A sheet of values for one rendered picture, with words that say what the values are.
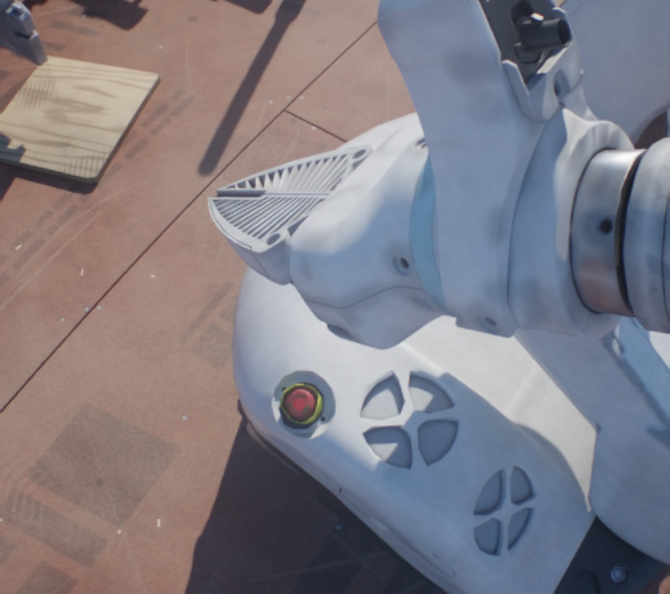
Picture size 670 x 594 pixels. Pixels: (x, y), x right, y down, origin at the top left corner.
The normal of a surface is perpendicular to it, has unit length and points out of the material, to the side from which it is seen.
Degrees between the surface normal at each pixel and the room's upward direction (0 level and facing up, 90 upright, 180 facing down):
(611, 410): 88
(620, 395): 83
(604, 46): 90
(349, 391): 0
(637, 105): 94
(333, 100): 0
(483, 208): 67
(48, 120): 0
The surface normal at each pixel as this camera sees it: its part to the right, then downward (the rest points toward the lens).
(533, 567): 0.53, -0.07
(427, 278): -0.55, 0.58
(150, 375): 0.04, -0.51
